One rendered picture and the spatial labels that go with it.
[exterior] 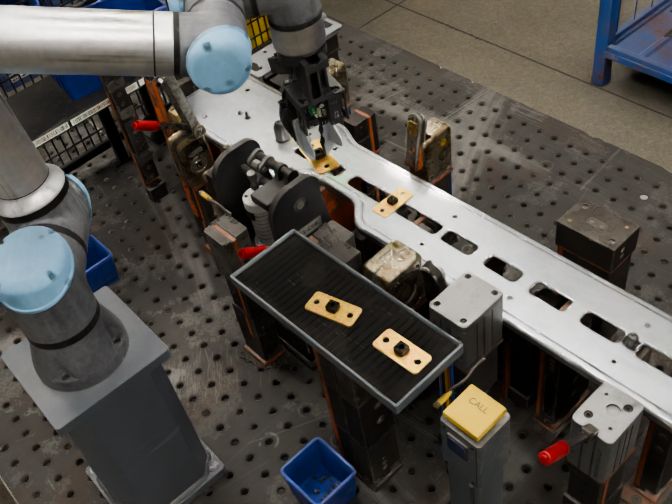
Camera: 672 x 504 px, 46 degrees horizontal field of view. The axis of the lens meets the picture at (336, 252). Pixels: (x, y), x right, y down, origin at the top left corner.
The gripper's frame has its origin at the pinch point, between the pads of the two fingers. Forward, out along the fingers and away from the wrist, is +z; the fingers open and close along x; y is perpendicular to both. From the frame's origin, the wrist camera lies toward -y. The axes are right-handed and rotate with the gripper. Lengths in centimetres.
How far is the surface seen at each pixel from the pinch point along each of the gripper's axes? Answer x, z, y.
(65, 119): -35, 26, -77
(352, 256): 0.0, 19.0, 7.1
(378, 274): 2.5, 20.8, 11.6
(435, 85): 64, 59, -77
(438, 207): 23.2, 28.8, -4.1
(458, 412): -2.8, 12.6, 45.8
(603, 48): 168, 111, -123
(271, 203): -8.5, 11.2, -4.7
